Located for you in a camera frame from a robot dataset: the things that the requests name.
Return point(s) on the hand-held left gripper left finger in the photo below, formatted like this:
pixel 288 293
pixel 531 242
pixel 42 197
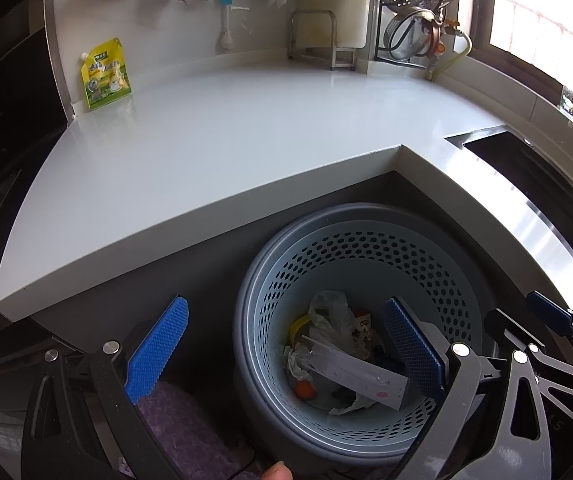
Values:
pixel 159 345

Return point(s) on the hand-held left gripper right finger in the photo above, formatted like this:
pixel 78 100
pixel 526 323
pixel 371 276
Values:
pixel 411 350

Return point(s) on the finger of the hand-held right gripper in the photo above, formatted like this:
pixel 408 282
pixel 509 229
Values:
pixel 508 332
pixel 548 310

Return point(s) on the printed snack wrapper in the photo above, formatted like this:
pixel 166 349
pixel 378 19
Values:
pixel 361 330

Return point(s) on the pinkish white paper slip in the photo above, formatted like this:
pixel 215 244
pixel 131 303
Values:
pixel 356 372

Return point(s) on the white plastic packet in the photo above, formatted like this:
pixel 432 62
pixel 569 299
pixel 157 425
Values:
pixel 356 405

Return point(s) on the black cloth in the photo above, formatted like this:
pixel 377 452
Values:
pixel 339 392

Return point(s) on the clear plastic bag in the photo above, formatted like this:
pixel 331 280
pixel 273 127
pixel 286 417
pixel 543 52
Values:
pixel 331 310

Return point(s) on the light blue perforated basket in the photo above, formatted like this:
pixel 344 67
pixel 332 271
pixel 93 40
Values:
pixel 416 260

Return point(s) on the white paper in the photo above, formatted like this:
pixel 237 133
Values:
pixel 299 360

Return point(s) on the small orange object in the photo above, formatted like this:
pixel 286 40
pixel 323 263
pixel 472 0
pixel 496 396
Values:
pixel 305 390

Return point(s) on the grey plastic bin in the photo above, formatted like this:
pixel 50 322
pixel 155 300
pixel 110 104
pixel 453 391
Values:
pixel 266 270

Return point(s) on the person's left hand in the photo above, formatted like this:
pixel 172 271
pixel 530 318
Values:
pixel 276 471

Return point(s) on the purple floor mat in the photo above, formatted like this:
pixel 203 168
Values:
pixel 186 430

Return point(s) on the black kitchen sink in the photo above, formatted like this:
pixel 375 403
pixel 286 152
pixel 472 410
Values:
pixel 541 175

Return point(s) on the yellow spout pouch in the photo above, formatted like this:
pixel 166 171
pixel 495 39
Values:
pixel 106 77

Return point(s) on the black stove appliance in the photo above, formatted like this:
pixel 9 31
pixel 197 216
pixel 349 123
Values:
pixel 6 110

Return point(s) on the gas valve orange knob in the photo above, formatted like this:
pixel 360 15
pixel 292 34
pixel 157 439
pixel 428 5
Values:
pixel 441 47

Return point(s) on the window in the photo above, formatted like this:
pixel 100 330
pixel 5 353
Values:
pixel 531 15

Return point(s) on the metal cutting board stand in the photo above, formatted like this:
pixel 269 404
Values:
pixel 344 57

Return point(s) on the glass pot lid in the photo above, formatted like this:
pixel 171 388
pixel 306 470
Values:
pixel 411 35

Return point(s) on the blue bottle brush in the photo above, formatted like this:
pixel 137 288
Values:
pixel 226 25

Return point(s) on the white cutting board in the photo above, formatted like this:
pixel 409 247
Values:
pixel 336 0

